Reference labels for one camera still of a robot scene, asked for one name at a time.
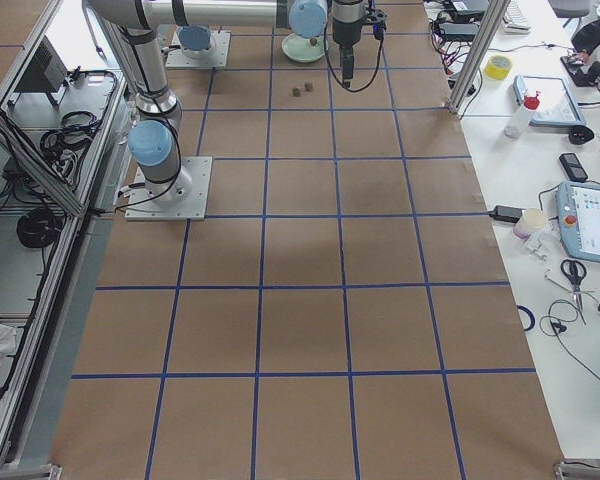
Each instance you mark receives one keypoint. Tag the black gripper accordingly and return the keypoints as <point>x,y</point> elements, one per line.
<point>344,25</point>

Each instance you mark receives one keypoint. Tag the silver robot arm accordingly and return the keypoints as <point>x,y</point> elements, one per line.
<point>195,41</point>
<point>134,25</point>

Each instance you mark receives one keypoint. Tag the light green plate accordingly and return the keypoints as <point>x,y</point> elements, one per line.
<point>297,49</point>

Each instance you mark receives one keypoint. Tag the black power adapter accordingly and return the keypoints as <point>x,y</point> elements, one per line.
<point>458,32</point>

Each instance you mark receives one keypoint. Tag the yellow tape roll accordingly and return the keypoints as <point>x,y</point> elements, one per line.
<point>498,67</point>

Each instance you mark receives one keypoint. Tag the blue teach pendant far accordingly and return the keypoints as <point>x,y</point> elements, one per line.
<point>558,107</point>

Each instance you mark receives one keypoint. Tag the blue teach pendant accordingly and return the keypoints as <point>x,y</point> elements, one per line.
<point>578,215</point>
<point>558,107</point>

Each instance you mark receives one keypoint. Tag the small black power brick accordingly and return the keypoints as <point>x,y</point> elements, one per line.
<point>506,214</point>

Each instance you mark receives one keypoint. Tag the paper cup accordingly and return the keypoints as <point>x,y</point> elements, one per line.
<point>531,221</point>

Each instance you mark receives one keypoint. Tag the black phone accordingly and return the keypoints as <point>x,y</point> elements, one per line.
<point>573,167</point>

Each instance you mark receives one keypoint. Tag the blue teach pendant near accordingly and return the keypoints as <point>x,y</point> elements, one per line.
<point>578,215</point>

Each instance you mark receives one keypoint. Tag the grey electronics box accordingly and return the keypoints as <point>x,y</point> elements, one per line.
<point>45,74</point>

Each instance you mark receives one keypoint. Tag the black scissors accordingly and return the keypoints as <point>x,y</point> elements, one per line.
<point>575,272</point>

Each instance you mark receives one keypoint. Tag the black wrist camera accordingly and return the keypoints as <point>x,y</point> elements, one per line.
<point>376,19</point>

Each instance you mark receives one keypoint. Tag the aluminium frame post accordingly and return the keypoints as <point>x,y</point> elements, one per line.
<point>487,30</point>

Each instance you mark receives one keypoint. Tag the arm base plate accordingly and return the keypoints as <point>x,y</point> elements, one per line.
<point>187,198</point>
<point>214,57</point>

